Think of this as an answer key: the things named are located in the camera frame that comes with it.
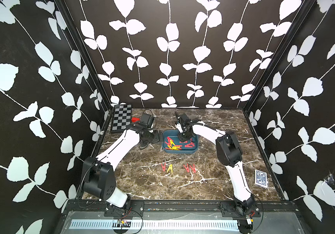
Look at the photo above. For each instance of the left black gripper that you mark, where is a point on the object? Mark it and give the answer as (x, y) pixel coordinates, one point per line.
(156, 138)

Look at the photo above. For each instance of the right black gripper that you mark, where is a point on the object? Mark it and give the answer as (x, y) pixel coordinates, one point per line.
(181, 138)

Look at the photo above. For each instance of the red clothespin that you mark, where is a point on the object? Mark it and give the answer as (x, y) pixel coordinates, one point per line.
(193, 168)
(190, 145)
(163, 165)
(186, 167)

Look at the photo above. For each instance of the teal plastic storage box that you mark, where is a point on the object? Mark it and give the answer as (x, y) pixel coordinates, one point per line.
(173, 134)

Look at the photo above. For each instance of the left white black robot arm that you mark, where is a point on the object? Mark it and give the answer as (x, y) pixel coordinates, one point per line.
(98, 173)

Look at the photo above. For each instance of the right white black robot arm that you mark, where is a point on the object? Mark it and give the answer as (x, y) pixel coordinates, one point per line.
(229, 154)

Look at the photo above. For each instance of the yellow clothespin in box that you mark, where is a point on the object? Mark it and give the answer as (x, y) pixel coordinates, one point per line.
(171, 145)

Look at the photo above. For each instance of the small red block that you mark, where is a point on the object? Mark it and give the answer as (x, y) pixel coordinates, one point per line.
(135, 119)

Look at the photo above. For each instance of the black white checkerboard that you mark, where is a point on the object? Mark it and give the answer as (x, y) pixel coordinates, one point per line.
(121, 118)

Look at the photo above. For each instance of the blue playing card deck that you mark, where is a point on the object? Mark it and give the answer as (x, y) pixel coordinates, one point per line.
(261, 179)

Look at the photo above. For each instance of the small circuit board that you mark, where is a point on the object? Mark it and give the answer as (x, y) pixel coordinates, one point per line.
(122, 223)

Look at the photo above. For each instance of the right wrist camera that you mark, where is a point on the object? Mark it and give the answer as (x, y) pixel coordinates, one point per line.
(182, 122)

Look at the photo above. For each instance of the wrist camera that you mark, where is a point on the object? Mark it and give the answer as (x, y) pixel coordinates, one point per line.
(147, 120)
(182, 122)

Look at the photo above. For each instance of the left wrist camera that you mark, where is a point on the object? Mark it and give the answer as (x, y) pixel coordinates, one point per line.
(147, 120)

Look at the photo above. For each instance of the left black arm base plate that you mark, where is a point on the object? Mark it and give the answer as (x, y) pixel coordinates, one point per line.
(134, 208)

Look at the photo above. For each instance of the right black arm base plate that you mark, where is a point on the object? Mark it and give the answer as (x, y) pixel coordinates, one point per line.
(236, 211)

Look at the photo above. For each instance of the white perforated rail strip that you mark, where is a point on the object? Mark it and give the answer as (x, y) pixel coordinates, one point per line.
(110, 224)

